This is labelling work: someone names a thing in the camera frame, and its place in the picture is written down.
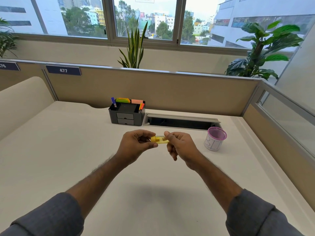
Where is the person's left hand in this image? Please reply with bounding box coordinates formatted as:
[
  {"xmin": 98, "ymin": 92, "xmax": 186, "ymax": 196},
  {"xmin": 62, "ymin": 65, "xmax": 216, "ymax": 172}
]
[{"xmin": 115, "ymin": 130, "xmax": 158, "ymax": 166}]

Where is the person's right hand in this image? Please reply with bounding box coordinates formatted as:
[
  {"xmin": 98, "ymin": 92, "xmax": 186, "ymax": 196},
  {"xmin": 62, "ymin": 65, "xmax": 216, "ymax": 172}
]
[{"xmin": 164, "ymin": 131, "xmax": 204, "ymax": 170}]

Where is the yellow highlighter pen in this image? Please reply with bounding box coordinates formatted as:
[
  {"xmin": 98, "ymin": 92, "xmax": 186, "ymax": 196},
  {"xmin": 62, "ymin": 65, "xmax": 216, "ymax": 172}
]
[{"xmin": 150, "ymin": 135, "xmax": 170, "ymax": 145}]

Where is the person's left forearm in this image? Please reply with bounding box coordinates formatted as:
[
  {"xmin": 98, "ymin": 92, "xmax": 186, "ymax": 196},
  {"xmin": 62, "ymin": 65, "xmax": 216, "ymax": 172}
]
[{"xmin": 0, "ymin": 155, "xmax": 129, "ymax": 236}]

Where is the person's right forearm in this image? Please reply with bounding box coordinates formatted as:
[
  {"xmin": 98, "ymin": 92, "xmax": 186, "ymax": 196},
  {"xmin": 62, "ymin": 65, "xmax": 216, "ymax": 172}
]
[{"xmin": 186, "ymin": 155, "xmax": 304, "ymax": 236}]

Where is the black desk organizer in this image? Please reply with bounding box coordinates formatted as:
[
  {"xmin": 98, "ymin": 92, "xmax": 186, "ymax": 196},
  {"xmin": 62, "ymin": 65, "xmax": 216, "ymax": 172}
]
[{"xmin": 108, "ymin": 100, "xmax": 146, "ymax": 127}]

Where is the pink mesh pen cup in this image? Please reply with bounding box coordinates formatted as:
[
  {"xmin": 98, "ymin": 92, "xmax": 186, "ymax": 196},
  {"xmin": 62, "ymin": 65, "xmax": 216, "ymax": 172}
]
[{"xmin": 204, "ymin": 127, "xmax": 227, "ymax": 152}]

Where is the tan desk partition panel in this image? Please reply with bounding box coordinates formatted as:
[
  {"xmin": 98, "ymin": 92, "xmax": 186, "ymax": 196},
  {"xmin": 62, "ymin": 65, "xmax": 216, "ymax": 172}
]
[{"xmin": 0, "ymin": 59, "xmax": 262, "ymax": 117}]

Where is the snake plant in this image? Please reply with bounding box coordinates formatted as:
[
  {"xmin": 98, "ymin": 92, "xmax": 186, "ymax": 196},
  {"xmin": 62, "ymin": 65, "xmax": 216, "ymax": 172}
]
[{"xmin": 117, "ymin": 18, "xmax": 148, "ymax": 69}]

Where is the dark blue desk label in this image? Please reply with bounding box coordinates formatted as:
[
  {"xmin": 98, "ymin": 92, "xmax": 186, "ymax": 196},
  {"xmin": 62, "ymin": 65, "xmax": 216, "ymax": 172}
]
[
  {"xmin": 0, "ymin": 62, "xmax": 21, "ymax": 71},
  {"xmin": 46, "ymin": 65, "xmax": 82, "ymax": 76}
]

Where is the glass side partition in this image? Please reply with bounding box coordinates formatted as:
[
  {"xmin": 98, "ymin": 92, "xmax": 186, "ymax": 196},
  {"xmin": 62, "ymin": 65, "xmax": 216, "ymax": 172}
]
[{"xmin": 242, "ymin": 38, "xmax": 315, "ymax": 167}]

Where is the broad leaf plant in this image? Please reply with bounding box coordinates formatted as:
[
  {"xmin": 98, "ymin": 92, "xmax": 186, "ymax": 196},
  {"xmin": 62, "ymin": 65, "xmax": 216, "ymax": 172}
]
[{"xmin": 225, "ymin": 20, "xmax": 305, "ymax": 81}]

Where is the cream desk side divider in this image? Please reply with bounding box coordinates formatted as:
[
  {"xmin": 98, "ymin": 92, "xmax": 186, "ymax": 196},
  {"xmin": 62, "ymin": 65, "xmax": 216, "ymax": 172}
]
[{"xmin": 0, "ymin": 76, "xmax": 55, "ymax": 141}]

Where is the palm plant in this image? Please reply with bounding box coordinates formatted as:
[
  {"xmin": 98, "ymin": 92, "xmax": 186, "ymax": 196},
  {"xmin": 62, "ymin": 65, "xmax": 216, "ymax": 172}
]
[{"xmin": 0, "ymin": 18, "xmax": 19, "ymax": 58}]

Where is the window frame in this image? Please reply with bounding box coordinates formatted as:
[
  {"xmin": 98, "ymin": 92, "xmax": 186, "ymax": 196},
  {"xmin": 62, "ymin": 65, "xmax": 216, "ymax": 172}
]
[{"xmin": 10, "ymin": 0, "xmax": 249, "ymax": 50}]

